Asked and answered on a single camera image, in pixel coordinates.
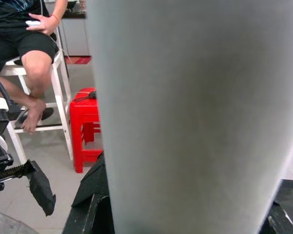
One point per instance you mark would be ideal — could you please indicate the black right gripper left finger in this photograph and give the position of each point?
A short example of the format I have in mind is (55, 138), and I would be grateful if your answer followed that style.
(92, 207)

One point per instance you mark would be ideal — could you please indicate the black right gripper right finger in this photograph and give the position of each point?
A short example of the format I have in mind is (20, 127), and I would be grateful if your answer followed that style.
(288, 209)

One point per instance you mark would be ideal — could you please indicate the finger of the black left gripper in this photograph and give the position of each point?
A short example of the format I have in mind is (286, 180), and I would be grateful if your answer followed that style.
(40, 190)

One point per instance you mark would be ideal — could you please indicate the white plastic table leg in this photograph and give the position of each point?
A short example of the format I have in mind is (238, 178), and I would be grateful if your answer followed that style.
(197, 109)

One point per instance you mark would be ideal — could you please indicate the white handheld controller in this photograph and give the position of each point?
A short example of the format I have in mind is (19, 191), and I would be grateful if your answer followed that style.
(33, 23)

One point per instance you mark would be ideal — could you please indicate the person's left hand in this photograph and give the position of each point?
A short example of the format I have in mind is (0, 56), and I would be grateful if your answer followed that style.
(48, 24)

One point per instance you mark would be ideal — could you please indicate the black slipper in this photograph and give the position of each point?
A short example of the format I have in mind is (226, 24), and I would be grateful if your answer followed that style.
(47, 113)

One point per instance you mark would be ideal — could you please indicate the red plastic stool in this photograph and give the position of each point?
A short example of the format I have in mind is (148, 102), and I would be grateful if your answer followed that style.
(85, 114)

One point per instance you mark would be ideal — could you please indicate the white wooden high stool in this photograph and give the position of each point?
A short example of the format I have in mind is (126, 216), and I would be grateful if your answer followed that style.
(61, 97)

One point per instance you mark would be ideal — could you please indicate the seated person in black clothes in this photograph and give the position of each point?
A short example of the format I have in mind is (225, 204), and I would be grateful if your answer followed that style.
(5, 36)

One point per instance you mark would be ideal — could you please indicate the red floor mat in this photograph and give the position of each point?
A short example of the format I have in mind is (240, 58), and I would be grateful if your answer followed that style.
(78, 59)

